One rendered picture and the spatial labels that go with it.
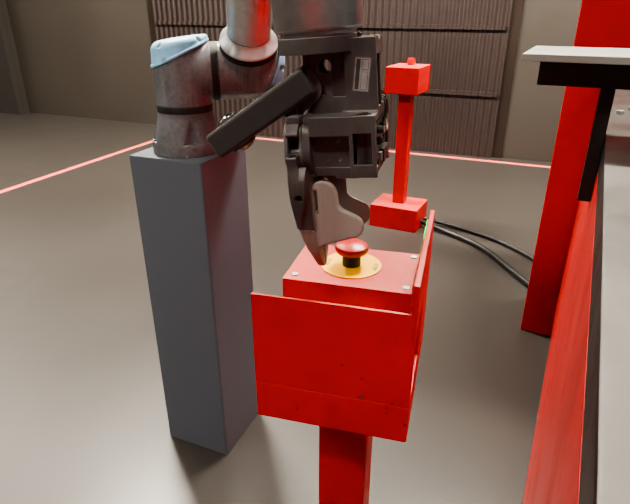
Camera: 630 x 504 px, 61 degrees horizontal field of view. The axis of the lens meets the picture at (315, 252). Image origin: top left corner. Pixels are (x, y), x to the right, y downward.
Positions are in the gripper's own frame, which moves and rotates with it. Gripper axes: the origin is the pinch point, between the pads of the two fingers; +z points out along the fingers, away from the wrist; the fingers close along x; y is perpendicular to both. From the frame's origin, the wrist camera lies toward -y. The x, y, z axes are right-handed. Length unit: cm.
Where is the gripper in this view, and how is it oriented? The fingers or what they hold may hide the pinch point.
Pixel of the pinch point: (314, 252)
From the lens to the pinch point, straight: 53.8
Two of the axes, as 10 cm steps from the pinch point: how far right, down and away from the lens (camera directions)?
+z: 0.8, 9.2, 3.9
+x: 2.6, -4.0, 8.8
